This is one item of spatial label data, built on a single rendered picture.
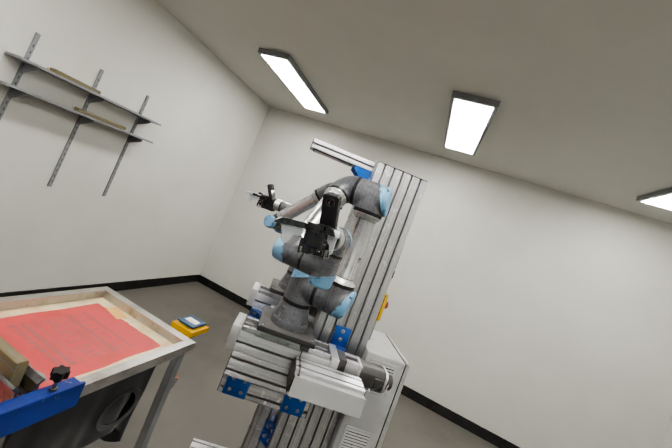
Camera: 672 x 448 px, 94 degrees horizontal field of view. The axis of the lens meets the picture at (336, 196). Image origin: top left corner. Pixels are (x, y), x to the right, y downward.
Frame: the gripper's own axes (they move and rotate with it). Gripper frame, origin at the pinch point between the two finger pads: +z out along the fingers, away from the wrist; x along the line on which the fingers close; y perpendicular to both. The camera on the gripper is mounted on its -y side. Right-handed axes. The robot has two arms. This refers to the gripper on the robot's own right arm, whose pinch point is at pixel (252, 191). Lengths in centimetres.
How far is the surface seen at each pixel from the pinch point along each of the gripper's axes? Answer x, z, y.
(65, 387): -117, -41, 52
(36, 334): -106, -6, 58
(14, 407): -129, -43, 50
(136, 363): -94, -40, 56
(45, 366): -112, -24, 57
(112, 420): -90, -34, 85
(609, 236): 268, -289, -61
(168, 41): 60, 190, -102
